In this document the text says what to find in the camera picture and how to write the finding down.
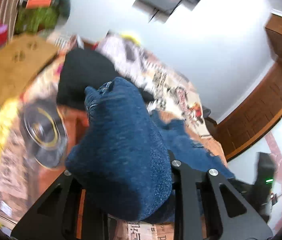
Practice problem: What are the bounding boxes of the blue denim jeans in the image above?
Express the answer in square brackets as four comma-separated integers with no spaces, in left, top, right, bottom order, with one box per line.
[65,76,235,224]

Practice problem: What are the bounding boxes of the black folded garment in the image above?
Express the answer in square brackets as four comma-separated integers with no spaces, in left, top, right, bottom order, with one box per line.
[57,48,154,112]

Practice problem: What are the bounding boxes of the newspaper print bed blanket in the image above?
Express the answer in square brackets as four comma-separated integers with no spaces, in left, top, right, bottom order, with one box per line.
[0,31,229,240]

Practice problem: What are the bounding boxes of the brown paw print mat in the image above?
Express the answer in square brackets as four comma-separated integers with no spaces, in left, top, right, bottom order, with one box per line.
[0,34,58,105]

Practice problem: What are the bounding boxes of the green cloth covered stand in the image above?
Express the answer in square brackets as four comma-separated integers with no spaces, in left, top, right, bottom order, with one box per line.
[14,7,59,34]

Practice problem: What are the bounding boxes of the orange box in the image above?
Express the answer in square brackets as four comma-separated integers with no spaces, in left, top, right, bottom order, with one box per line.
[26,0,52,9]

